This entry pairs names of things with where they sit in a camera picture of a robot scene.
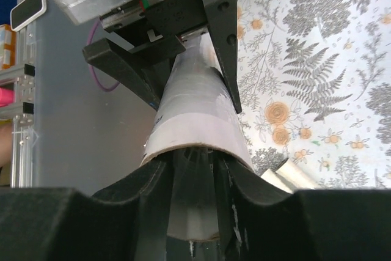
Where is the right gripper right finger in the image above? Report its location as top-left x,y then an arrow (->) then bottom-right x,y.
213,156 -> 390,260

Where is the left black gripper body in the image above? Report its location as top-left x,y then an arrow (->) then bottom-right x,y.
100,0 -> 210,64

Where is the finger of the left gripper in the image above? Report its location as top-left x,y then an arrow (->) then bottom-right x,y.
202,0 -> 242,114
82,38 -> 162,110

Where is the blue badminton racket upper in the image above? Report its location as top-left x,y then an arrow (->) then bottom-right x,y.
276,158 -> 320,189

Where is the aluminium frame rail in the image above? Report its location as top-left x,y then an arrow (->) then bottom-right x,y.
1,19 -> 39,188

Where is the white shuttlecock tube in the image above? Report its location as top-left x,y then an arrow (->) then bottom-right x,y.
142,34 -> 253,241

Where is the floral tablecloth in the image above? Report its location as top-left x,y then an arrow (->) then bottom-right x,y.
238,0 -> 390,188

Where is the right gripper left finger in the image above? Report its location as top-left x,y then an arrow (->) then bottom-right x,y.
1,160 -> 171,260

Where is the white-edged smartphone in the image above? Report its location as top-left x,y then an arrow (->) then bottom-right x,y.
10,0 -> 47,32

